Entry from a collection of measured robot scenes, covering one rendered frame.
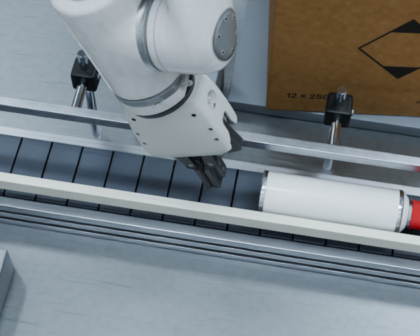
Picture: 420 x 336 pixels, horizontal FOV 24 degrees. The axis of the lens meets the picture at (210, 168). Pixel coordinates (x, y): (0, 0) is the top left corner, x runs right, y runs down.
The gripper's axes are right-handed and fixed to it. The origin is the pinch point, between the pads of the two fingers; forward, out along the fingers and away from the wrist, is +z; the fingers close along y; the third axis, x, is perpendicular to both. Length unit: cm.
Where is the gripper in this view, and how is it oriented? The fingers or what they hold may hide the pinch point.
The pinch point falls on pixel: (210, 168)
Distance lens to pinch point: 109.6
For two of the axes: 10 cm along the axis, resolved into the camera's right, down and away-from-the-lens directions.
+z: 3.4, 5.4, 7.7
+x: -1.7, 8.4, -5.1
